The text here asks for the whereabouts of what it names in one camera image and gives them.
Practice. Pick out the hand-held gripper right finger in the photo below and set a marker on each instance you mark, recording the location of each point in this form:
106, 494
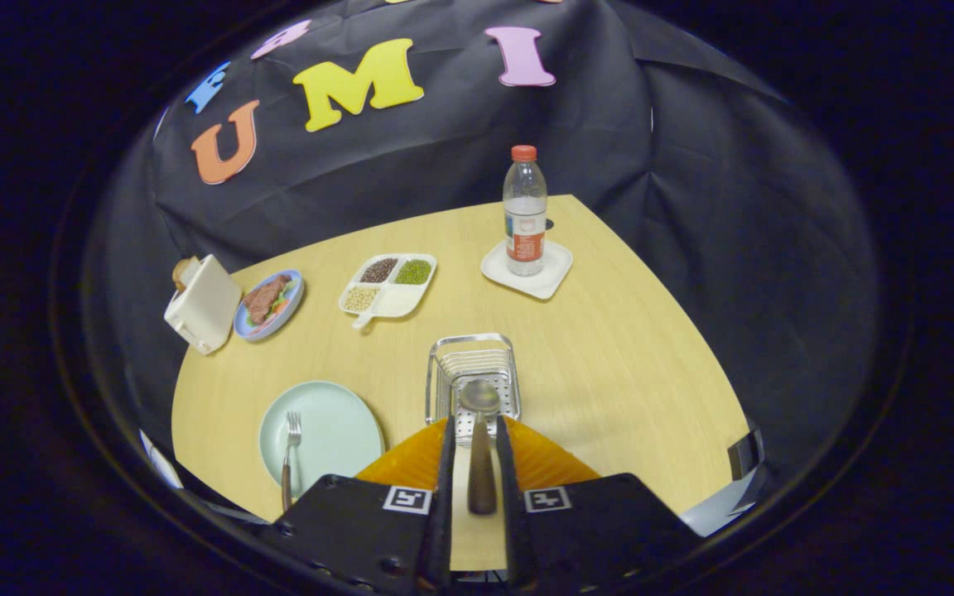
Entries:
510, 497

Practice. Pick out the light green plate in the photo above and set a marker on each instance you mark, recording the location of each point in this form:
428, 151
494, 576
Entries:
336, 430

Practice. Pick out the brown bread slice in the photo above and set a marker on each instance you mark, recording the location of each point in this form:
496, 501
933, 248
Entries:
181, 273

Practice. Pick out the clear water bottle red cap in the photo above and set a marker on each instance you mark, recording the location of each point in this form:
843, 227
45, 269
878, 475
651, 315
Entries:
524, 207

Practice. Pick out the black chair armrest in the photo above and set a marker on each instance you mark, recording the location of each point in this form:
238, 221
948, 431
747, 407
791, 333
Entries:
746, 454

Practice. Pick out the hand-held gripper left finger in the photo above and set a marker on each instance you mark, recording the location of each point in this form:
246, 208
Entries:
444, 497

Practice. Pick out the black backdrop cloth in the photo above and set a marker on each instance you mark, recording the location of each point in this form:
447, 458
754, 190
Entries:
444, 149

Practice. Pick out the white toaster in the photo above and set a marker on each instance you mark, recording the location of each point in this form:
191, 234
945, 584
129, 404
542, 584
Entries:
208, 306

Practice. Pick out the blue plate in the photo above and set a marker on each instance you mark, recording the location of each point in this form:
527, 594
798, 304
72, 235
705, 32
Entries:
296, 290

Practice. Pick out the white square coaster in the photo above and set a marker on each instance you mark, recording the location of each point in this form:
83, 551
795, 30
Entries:
550, 280

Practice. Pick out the white divided tray with beans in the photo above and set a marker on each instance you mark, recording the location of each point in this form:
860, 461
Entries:
398, 300

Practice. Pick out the meat and vegetables serving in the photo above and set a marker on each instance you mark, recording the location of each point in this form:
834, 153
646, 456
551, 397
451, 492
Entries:
262, 300

